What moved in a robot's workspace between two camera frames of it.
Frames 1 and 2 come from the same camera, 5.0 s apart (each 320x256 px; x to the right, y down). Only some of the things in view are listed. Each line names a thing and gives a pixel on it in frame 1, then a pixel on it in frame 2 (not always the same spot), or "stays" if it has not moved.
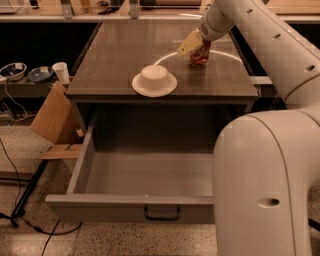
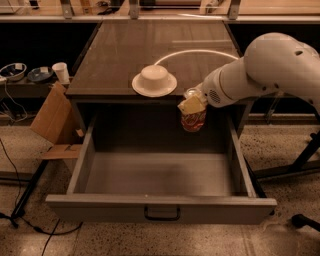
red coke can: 200,54 → 193,122
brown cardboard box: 57,122 stays
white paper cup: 61,69 stays
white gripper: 206,31 → 210,89
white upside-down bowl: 154,81 stays
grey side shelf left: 25,89 stays
